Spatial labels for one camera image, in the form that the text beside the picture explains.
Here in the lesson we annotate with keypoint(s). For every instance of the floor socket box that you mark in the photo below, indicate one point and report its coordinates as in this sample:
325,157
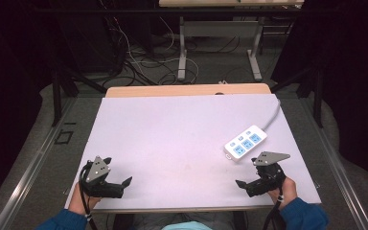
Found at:
64,136

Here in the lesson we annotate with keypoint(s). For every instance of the person's right hand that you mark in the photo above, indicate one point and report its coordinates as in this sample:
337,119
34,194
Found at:
287,193

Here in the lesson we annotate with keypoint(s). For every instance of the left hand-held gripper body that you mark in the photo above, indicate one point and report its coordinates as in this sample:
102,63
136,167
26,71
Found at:
99,187

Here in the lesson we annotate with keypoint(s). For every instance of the person's lap clothing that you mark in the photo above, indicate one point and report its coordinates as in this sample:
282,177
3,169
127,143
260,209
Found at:
179,222

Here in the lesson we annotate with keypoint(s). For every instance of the wooden table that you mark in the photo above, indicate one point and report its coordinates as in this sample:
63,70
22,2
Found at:
172,90

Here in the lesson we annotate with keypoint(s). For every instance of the person's left hand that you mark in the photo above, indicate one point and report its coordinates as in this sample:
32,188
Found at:
78,202

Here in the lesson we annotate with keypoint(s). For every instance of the metal floor rail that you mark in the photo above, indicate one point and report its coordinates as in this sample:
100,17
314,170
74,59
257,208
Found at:
338,163
28,174

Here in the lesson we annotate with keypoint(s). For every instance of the black metal stand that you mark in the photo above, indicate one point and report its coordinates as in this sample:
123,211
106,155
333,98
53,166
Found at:
59,92
316,92

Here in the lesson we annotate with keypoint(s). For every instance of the white power strip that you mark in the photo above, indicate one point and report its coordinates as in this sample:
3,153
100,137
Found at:
245,143

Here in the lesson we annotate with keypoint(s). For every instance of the white table cover sheet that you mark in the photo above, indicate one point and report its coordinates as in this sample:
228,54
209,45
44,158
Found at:
179,143

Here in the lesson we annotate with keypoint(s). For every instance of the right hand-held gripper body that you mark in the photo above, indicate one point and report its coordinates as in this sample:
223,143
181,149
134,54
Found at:
268,179

